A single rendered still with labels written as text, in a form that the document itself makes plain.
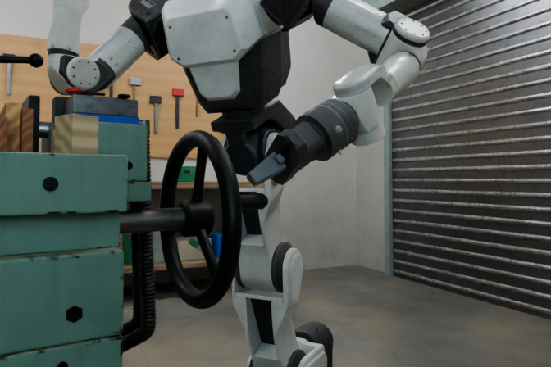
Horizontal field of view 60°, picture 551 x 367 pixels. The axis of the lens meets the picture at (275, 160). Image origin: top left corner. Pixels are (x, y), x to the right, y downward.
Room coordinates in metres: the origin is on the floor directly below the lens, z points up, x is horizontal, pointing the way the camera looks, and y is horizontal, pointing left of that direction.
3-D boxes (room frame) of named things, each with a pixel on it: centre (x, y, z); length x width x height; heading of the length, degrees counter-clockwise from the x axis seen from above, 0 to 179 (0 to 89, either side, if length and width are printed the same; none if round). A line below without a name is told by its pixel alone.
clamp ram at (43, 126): (0.74, 0.35, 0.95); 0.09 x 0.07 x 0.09; 33
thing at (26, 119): (0.72, 0.39, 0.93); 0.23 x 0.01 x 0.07; 33
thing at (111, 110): (0.78, 0.30, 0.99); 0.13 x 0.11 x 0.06; 33
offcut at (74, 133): (0.54, 0.22, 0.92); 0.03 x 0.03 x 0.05; 56
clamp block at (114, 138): (0.77, 0.29, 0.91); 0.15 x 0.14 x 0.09; 33
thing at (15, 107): (0.70, 0.39, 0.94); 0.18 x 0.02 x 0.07; 33
